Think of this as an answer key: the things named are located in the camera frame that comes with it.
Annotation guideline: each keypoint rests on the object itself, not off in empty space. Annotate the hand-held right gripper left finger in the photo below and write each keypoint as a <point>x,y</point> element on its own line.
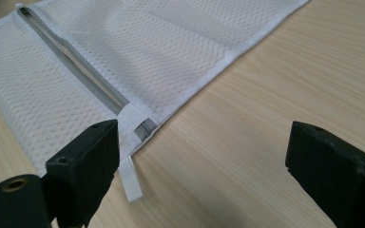
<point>82,167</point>

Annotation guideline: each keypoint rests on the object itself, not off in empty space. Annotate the white mesh laundry bag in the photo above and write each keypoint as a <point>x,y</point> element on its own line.
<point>158,60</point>

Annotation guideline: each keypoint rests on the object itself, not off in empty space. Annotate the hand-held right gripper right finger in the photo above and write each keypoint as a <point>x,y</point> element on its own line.
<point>336,171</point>

